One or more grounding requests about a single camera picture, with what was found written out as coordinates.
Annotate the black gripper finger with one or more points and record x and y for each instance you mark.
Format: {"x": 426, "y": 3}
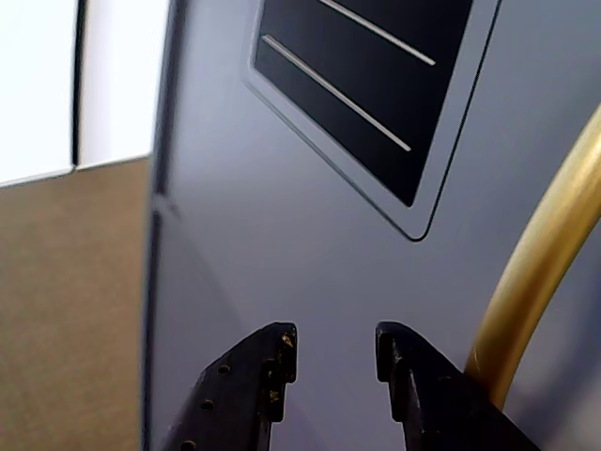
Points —
{"x": 436, "y": 404}
{"x": 235, "y": 394}

